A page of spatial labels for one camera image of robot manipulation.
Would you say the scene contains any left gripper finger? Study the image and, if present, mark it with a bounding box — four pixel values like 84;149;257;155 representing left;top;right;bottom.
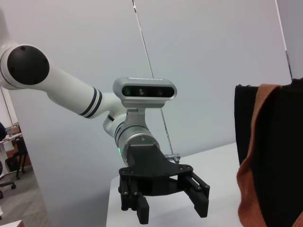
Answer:
118;174;150;224
177;170;211;218

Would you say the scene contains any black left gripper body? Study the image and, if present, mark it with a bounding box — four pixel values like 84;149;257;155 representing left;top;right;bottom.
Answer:
118;143;195;197

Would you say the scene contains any black bag with orange handles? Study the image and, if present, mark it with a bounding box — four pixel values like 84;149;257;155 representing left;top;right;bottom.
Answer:
235;78;303;227

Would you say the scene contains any light wooden board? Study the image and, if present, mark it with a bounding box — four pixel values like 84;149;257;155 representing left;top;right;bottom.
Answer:
0;218;24;227

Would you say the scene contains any black office chair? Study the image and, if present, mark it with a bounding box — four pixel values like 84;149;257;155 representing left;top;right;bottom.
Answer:
5;137;27;181
0;162;17;201

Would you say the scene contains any white office desk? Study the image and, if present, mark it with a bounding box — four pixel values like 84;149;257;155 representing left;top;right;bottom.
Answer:
0;133;24;173

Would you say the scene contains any left gripper braided cable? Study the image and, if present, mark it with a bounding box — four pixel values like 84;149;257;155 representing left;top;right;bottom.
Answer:
132;0;182;164

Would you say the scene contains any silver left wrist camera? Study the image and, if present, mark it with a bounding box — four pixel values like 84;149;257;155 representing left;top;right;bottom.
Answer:
112;77;178;130

